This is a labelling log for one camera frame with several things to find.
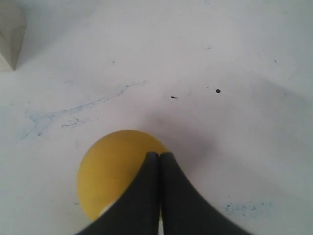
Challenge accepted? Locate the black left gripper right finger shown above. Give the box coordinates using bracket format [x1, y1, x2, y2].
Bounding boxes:
[159, 152, 249, 235]

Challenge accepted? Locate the yellow rubber ball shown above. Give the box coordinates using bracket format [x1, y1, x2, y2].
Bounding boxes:
[77, 130, 168, 221]

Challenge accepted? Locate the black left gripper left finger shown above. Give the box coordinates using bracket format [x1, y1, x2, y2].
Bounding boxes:
[78, 152, 160, 235]

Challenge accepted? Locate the light wooden cube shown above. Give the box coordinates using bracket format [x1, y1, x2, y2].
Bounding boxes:
[0, 0, 27, 71]

